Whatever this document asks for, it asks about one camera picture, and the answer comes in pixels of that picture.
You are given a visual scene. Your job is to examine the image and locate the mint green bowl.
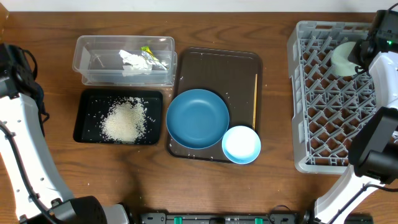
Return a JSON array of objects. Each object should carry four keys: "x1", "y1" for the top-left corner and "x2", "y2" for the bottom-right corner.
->
[{"x1": 331, "y1": 42, "x2": 357, "y2": 77}]

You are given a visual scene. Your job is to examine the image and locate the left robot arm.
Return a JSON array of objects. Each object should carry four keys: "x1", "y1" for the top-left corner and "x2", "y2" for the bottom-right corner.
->
[{"x1": 1, "y1": 43, "x2": 134, "y2": 223}]

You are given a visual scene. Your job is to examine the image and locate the black tray bin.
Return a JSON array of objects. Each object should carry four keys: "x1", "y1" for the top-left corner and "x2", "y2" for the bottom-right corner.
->
[{"x1": 73, "y1": 88, "x2": 163, "y2": 145}]

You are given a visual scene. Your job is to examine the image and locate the brown serving tray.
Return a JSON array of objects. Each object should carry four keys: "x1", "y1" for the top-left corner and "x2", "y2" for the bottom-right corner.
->
[{"x1": 166, "y1": 47, "x2": 262, "y2": 163}]

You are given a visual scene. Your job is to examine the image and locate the white tissue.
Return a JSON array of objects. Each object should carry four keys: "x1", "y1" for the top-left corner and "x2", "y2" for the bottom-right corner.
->
[{"x1": 119, "y1": 50, "x2": 153, "y2": 77}]

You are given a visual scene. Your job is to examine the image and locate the light blue bowl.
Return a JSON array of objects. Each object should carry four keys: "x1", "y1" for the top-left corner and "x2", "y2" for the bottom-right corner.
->
[{"x1": 221, "y1": 126, "x2": 261, "y2": 165}]

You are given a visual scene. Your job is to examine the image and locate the white rice pile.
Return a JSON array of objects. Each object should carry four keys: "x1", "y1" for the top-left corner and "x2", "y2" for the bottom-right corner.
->
[{"x1": 100, "y1": 97, "x2": 147, "y2": 144}]

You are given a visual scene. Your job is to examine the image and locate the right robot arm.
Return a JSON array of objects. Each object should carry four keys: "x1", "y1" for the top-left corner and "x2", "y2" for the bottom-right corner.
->
[{"x1": 303, "y1": 31, "x2": 397, "y2": 223}]

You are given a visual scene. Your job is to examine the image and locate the yellow green snack wrapper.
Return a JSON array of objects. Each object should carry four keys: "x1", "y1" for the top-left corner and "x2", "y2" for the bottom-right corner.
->
[{"x1": 141, "y1": 46, "x2": 167, "y2": 70}]

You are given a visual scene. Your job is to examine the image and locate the grey dishwasher rack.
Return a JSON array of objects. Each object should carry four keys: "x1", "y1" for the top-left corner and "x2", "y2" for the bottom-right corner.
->
[{"x1": 285, "y1": 20, "x2": 398, "y2": 175}]

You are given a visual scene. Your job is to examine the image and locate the dark blue plate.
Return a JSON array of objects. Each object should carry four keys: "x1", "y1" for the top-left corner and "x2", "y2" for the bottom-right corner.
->
[{"x1": 165, "y1": 89, "x2": 230, "y2": 149}]

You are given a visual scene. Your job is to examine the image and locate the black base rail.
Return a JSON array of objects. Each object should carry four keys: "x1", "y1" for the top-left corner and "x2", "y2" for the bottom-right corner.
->
[{"x1": 139, "y1": 212, "x2": 374, "y2": 224}]

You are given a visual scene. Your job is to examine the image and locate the wooden chopstick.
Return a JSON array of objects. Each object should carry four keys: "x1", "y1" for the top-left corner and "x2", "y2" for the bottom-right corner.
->
[{"x1": 252, "y1": 74, "x2": 258, "y2": 130}]

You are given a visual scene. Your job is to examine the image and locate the clear plastic bin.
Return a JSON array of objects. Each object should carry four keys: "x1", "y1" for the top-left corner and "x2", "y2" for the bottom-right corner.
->
[{"x1": 72, "y1": 35, "x2": 177, "y2": 86}]

